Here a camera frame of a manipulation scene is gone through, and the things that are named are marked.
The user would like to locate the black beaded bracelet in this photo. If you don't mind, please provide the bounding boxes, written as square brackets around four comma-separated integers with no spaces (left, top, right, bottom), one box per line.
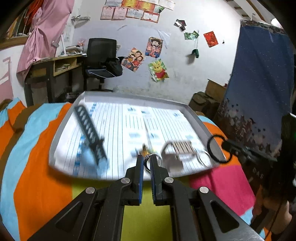
[206,134,233,164]

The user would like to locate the light blue wristwatch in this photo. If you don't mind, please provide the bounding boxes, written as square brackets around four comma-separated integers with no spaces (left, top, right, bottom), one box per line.
[74,105,108,176]

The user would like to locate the black hair tie orange charm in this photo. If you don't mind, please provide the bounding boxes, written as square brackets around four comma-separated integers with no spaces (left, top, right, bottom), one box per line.
[140,144,162,173]

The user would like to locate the person's right hand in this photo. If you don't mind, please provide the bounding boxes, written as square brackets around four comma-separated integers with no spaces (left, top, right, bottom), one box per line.
[252,189,292,235]

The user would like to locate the blue dotted fabric wardrobe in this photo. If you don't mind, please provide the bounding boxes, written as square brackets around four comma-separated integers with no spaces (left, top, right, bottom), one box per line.
[214,20,295,157]

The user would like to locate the brown cardboard box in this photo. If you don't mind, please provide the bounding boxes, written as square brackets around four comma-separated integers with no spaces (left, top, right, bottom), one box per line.
[205,79,227,103]

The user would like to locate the colourful striped bed blanket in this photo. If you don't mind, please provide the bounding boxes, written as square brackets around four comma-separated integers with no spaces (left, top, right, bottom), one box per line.
[1,98,255,240]

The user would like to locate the grey shallow tray box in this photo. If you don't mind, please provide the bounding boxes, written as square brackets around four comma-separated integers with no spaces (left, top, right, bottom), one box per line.
[49,91,226,181]

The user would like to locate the green hanging brush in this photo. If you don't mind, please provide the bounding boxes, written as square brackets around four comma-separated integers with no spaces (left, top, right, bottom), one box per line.
[191,38,199,59]

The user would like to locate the yellow bear poster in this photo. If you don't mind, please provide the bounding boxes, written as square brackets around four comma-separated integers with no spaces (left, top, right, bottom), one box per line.
[148,59,169,82]

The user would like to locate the red square paper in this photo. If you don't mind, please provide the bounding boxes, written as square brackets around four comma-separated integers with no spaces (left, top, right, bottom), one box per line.
[203,31,218,48]

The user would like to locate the anime character poster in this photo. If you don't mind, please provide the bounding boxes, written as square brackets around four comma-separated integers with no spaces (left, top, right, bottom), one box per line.
[145,37,163,59]

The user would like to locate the wooden desk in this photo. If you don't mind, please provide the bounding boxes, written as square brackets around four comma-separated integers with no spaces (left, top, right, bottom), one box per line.
[24,54,85,106]

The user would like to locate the cartoon family poster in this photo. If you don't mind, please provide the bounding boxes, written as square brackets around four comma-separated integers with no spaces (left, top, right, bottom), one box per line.
[121,48,145,72]

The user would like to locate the black office chair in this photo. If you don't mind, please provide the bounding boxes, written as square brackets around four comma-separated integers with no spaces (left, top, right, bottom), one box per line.
[82,38,123,92]

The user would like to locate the pink curtain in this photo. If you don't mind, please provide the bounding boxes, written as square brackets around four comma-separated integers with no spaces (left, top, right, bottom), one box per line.
[16,1,75,82]

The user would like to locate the green photos on wall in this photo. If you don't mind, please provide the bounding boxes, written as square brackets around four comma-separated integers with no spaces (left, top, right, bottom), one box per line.
[184,31,199,40]

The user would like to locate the wall certificates group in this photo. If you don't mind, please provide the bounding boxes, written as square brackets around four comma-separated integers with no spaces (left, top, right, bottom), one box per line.
[100,0,175,23]

